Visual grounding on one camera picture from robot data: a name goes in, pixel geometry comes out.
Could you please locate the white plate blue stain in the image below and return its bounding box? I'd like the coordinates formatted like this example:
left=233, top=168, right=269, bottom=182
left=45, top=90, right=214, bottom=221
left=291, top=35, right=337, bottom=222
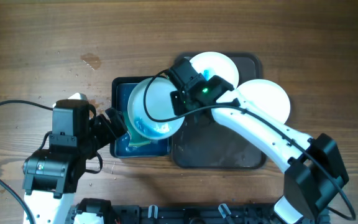
left=190, top=52, right=239, bottom=88

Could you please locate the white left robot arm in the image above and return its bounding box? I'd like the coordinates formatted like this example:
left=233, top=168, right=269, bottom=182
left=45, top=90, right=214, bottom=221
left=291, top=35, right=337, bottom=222
left=22, top=99, right=127, bottom=223

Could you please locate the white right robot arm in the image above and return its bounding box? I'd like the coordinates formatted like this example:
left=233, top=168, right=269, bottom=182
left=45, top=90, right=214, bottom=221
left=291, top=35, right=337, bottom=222
left=170, top=90, right=356, bottom=223

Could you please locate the green yellow sponge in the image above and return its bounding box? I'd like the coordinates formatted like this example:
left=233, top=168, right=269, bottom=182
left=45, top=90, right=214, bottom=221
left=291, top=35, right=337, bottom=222
left=122, top=111, right=151, bottom=147

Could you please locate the white plate blue smear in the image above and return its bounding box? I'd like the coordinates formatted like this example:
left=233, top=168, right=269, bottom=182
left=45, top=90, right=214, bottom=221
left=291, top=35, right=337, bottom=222
left=237, top=79, right=291, bottom=124

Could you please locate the white plate blue soapy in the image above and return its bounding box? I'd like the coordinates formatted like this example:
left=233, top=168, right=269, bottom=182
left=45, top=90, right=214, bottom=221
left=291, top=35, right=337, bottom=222
left=127, top=77, right=184, bottom=140

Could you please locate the black water basin tray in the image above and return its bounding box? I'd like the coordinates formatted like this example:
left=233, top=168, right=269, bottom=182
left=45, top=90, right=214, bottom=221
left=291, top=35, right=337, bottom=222
left=110, top=77, right=171, bottom=159

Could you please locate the dark brown serving tray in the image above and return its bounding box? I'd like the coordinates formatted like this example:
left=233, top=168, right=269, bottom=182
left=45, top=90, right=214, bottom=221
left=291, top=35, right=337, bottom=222
left=170, top=52, right=267, bottom=170

